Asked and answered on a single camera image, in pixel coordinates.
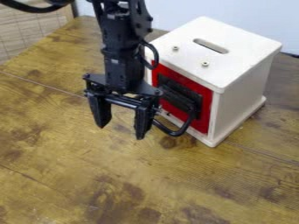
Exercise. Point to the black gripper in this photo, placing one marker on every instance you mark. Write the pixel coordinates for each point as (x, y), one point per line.
(140, 98)

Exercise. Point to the black drawer handle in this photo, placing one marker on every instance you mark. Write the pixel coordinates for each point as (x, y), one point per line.
(186, 100)

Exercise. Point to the red drawer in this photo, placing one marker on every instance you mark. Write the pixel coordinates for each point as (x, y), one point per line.
(202, 124)

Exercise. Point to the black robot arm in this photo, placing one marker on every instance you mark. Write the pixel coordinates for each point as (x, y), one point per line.
(126, 23)

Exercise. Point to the white wooden cabinet box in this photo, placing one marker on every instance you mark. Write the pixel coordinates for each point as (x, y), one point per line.
(226, 59)

